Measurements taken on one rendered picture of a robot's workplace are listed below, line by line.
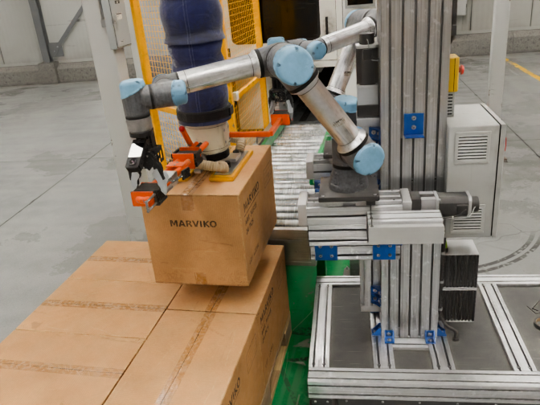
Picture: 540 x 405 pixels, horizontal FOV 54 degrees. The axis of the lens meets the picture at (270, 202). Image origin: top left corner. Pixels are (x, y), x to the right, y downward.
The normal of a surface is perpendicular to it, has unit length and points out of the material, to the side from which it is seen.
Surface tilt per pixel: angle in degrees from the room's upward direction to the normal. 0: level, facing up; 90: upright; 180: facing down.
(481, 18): 90
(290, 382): 0
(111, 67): 90
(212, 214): 90
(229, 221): 90
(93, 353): 0
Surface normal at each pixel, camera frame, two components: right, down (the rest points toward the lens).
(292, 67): 0.19, 0.27
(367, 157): 0.35, 0.44
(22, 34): -0.13, 0.40
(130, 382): -0.08, -0.91
